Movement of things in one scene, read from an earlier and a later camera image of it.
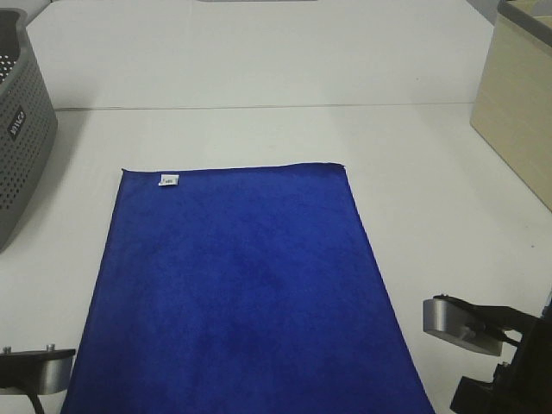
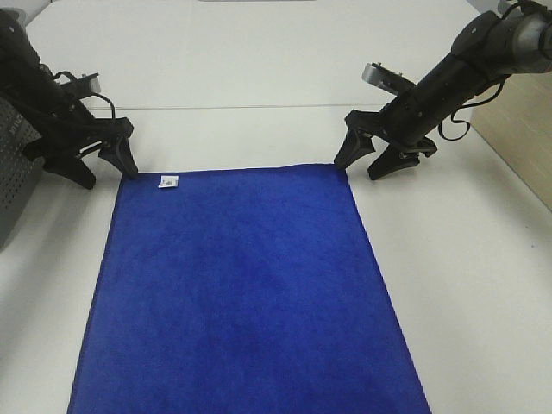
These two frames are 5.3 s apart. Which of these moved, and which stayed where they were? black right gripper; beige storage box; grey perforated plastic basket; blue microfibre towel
Moved: black right gripper
Stayed: beige storage box; grey perforated plastic basket; blue microfibre towel
